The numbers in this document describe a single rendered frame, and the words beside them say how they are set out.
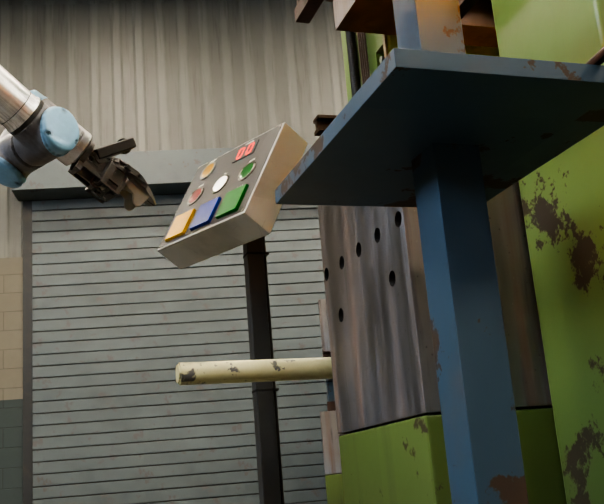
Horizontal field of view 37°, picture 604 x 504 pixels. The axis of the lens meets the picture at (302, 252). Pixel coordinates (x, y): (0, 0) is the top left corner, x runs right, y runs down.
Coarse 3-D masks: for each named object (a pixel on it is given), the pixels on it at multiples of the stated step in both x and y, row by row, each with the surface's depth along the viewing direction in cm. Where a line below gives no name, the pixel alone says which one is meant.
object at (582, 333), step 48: (528, 0) 139; (576, 0) 127; (528, 48) 139; (576, 48) 127; (576, 144) 127; (528, 192) 139; (576, 192) 127; (528, 240) 138; (576, 240) 127; (576, 288) 127; (576, 336) 127; (576, 384) 127; (576, 432) 127; (576, 480) 127
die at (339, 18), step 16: (336, 0) 181; (352, 0) 172; (368, 0) 171; (384, 0) 171; (336, 16) 181; (352, 16) 176; (368, 16) 177; (384, 16) 177; (368, 32) 183; (384, 32) 184
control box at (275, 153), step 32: (288, 128) 207; (224, 160) 219; (256, 160) 204; (288, 160) 204; (192, 192) 221; (224, 192) 206; (256, 192) 195; (224, 224) 197; (256, 224) 193; (192, 256) 212
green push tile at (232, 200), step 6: (240, 186) 199; (246, 186) 198; (228, 192) 202; (234, 192) 200; (240, 192) 197; (228, 198) 200; (234, 198) 197; (240, 198) 196; (222, 204) 200; (228, 204) 198; (234, 204) 195; (222, 210) 198; (228, 210) 196; (234, 210) 195; (216, 216) 199; (222, 216) 198
